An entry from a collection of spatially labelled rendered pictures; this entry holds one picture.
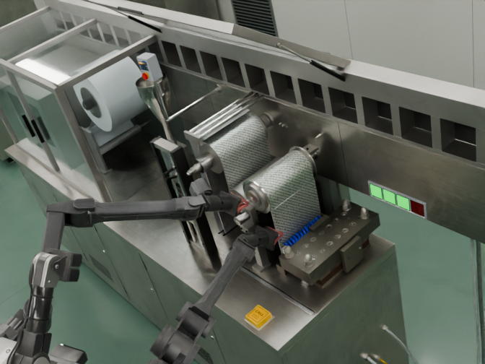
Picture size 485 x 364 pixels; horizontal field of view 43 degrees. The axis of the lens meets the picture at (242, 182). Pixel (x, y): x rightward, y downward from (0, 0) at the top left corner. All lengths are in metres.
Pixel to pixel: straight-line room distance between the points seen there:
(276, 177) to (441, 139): 0.63
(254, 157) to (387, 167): 0.56
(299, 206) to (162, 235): 0.75
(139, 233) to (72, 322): 1.27
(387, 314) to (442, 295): 0.88
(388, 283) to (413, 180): 0.59
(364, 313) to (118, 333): 1.74
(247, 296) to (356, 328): 0.46
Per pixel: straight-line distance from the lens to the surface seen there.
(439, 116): 1.97
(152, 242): 2.86
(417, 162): 2.13
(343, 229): 2.44
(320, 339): 2.41
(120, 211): 2.10
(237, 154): 2.44
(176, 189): 2.56
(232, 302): 2.45
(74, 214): 2.07
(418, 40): 5.11
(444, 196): 2.14
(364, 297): 2.53
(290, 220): 2.40
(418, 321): 3.45
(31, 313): 1.57
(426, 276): 3.66
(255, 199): 2.29
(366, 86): 2.10
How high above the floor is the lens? 2.62
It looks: 35 degrees down
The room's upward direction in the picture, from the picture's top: 16 degrees counter-clockwise
